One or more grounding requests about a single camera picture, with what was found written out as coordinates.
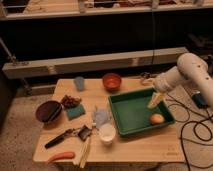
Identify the blue translucent cup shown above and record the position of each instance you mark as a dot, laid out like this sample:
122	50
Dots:
79	83

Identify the green plastic tray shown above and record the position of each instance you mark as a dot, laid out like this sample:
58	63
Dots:
131	114

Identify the wooden beam rail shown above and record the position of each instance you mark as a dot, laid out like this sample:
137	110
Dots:
91	63

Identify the light blue towel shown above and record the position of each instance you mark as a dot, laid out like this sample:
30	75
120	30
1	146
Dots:
100	116

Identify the black metal spatula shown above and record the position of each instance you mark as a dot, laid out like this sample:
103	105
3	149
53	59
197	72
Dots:
84	133

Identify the red bowl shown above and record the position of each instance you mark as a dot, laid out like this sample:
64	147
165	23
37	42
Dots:
111	81

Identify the green sponge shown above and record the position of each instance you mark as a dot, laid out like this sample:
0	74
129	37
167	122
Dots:
75	112

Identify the black handled knife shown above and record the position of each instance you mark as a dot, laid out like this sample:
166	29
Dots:
60	138

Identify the yellow orange fruit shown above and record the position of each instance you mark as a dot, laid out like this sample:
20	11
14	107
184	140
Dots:
156	119

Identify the black power adapter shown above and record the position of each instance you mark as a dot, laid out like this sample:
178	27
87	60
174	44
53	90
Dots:
199	101

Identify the small object behind tray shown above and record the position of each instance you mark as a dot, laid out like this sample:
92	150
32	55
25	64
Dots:
146	79

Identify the dark maroon bowl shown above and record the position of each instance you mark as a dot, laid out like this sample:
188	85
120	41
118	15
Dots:
48	111

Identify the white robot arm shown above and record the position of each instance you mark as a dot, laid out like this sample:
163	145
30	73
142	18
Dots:
190	67

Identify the brown grape bunch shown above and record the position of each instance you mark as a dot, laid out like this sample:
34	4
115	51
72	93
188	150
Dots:
70	102

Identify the orange carrot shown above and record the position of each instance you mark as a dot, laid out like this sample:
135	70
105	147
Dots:
64	155

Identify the white cup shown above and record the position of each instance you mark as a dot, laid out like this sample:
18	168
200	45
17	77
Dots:
107	133

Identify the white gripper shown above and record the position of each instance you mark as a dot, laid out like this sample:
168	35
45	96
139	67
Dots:
161	85

